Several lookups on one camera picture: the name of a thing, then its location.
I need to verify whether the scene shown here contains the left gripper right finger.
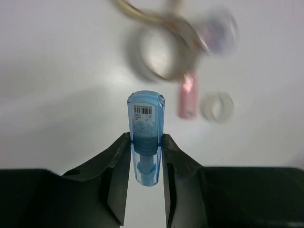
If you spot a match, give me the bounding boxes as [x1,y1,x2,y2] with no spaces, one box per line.
[162,134,304,228]

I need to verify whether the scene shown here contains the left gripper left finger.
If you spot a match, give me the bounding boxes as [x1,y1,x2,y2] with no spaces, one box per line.
[0,133,131,228]

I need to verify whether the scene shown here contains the small white tape roll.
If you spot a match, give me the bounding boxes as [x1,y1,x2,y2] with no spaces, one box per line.
[200,91,234,124]

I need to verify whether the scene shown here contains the blue correction tape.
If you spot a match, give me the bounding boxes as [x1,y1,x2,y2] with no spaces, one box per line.
[127,90,165,187]

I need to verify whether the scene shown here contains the pink correction tape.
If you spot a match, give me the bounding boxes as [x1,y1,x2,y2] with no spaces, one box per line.
[178,73,198,120]

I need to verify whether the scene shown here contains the wide grey tape roll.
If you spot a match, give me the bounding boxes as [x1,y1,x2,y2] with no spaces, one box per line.
[126,16,202,82]

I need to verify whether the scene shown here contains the clear jar purple contents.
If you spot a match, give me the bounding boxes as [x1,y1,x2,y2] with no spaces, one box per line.
[196,8,239,55]

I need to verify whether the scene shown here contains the patterned tape roll thin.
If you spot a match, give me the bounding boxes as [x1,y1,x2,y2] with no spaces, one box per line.
[115,0,199,42]

